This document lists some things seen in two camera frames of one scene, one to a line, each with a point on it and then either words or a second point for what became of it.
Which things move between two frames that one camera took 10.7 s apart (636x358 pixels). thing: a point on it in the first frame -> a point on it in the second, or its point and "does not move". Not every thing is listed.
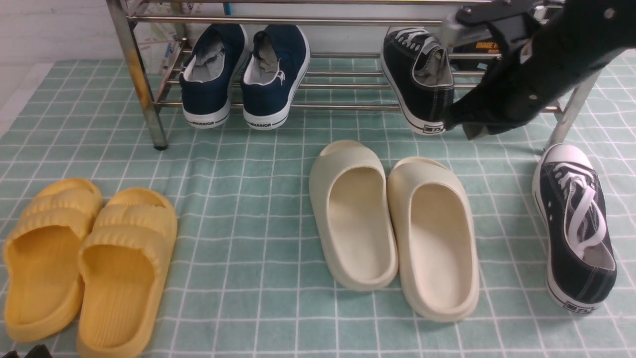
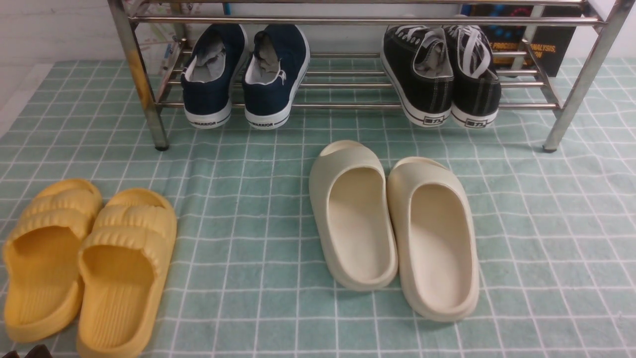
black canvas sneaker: [417, 65] does not move
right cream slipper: [435, 240] does not move
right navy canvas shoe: [272, 75] does not move
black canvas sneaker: [574, 219] -> [476, 97]
